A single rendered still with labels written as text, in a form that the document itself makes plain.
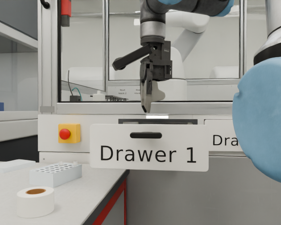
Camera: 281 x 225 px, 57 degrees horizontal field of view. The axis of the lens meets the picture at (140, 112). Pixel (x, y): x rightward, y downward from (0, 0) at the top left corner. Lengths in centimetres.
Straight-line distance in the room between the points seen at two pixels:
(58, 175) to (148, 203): 40
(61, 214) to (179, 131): 31
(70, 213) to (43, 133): 57
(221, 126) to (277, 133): 70
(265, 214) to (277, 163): 81
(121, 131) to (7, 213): 29
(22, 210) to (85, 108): 55
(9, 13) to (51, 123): 74
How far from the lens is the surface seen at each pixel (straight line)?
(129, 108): 98
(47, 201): 56
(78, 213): 56
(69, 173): 78
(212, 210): 103
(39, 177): 77
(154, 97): 74
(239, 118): 29
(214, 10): 76
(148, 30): 76
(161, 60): 75
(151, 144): 63
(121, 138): 64
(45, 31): 112
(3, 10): 157
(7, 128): 152
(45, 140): 109
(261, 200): 105
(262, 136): 27
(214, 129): 95
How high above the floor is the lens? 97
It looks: 1 degrees down
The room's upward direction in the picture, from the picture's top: straight up
